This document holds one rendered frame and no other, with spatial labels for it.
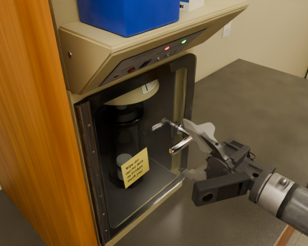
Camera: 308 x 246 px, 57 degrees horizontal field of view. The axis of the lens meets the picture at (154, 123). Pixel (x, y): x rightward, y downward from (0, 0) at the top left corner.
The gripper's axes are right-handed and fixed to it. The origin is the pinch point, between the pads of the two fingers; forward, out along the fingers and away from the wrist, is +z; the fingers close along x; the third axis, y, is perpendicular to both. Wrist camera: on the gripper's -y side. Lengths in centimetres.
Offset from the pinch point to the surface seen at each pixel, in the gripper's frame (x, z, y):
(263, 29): -17, 48, 149
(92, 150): 8.6, 4.5, -19.5
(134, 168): -2.8, 4.3, -9.9
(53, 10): 32.9, 5.9, -21.1
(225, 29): -5, 48, 98
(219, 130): -26, 13, 44
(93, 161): 5.9, 4.5, -19.7
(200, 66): -21, 48, 79
